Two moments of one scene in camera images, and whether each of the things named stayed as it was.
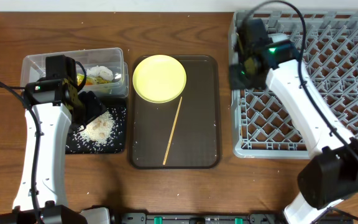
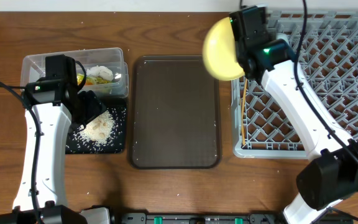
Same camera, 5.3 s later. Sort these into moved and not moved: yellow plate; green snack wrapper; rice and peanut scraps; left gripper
Moved: yellow plate
Not moved: left gripper; green snack wrapper; rice and peanut scraps
